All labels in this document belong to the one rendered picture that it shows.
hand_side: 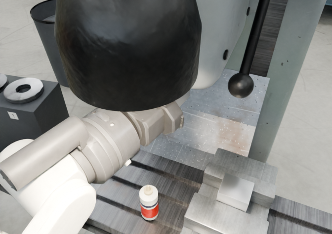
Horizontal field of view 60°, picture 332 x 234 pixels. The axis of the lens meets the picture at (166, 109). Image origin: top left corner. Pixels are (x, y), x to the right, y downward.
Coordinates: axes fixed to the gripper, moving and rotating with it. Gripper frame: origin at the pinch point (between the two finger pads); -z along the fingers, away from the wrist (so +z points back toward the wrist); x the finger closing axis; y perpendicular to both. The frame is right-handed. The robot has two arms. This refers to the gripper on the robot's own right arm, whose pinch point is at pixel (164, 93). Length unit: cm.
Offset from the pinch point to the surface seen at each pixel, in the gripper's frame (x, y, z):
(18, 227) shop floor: 86, 123, 20
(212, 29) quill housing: -10.7, -17.0, 6.0
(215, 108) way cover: 4.8, 27.3, -31.0
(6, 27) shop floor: 319, 122, -105
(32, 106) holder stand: 31.9, 13.9, 9.1
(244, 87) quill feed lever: -14.6, -10.5, 4.1
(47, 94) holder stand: 33.0, 13.9, 4.4
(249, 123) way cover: -5.8, 28.9, -33.0
